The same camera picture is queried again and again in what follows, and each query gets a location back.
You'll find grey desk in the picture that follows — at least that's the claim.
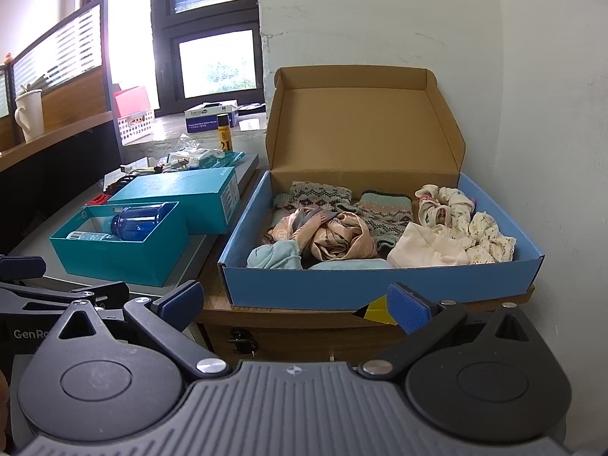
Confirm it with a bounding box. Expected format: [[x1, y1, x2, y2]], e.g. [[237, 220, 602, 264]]
[[9, 151, 261, 298]]

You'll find white mug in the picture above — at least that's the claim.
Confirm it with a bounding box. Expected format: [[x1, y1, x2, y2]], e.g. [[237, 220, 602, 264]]
[[14, 89, 46, 142]]

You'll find pink striped garment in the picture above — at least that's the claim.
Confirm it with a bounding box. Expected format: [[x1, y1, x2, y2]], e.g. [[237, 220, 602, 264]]
[[263, 206, 379, 263]]

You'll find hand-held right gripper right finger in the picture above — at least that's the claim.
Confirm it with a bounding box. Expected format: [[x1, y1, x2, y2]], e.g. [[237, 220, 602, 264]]
[[357, 282, 545, 381]]

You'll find curved wooden counter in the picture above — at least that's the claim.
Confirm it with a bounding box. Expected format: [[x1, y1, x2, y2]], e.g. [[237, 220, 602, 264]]
[[0, 113, 117, 174]]

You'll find glass office partition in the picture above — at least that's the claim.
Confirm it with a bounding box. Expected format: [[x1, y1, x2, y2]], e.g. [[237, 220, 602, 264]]
[[0, 0, 125, 153]]

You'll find teal box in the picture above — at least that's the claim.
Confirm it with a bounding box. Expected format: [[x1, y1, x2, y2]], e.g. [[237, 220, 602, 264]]
[[49, 201, 191, 288]]

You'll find yellow tag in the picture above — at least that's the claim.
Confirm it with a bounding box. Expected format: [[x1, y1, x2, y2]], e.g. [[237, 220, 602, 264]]
[[363, 294, 398, 326]]

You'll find light blue cloth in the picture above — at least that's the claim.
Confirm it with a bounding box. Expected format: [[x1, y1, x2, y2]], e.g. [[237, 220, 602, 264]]
[[247, 240, 303, 269], [309, 257, 388, 271]]

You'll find white floral cloth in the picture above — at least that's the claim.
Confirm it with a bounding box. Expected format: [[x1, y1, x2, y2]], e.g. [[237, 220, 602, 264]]
[[415, 184, 517, 265]]

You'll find white perforated basket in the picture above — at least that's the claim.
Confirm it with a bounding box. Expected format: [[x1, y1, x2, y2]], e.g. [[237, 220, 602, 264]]
[[116, 108, 157, 146]]

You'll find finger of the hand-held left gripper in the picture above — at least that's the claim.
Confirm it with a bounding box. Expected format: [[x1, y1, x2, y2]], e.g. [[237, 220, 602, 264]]
[[0, 255, 47, 280], [0, 281, 130, 318]]

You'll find yellow label can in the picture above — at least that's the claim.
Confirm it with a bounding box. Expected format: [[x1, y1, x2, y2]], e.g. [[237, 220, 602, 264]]
[[217, 115, 233, 153]]

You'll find patterned knit sock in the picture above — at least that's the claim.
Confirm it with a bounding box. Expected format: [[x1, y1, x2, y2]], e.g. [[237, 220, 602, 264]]
[[273, 180, 353, 229], [354, 191, 414, 251]]

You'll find teal box lid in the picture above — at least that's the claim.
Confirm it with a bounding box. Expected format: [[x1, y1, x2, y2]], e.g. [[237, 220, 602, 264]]
[[108, 167, 241, 236]]

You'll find clear plastic bag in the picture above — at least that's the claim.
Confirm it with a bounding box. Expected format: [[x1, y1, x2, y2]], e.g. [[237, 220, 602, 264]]
[[167, 135, 224, 168]]

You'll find red box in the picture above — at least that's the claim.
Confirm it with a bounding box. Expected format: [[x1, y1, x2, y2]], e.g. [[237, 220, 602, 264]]
[[113, 86, 152, 117]]

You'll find blue white glove box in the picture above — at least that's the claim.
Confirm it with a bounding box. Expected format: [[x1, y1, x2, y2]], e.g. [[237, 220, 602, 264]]
[[184, 101, 238, 134]]

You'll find wooden desk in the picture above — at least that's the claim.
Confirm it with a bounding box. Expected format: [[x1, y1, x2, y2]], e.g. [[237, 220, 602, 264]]
[[197, 171, 536, 366]]

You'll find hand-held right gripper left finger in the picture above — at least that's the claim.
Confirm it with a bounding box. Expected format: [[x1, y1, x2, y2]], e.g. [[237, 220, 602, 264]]
[[44, 279, 229, 381]]

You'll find dark framed window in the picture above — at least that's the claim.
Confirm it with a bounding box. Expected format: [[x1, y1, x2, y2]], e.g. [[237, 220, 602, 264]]
[[151, 0, 265, 116]]

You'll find flat teal packet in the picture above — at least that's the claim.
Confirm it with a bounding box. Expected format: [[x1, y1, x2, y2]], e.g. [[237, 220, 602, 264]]
[[199, 151, 246, 170]]

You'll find blue bottle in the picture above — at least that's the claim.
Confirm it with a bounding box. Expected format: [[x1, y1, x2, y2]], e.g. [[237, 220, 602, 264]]
[[66, 203, 170, 243]]

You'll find blue cardboard box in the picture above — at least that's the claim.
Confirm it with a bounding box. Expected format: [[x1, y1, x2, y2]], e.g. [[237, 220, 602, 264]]
[[217, 66, 545, 312]]

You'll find cream cloth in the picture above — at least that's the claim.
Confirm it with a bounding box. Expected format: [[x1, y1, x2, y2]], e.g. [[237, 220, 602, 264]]
[[387, 222, 471, 268]]

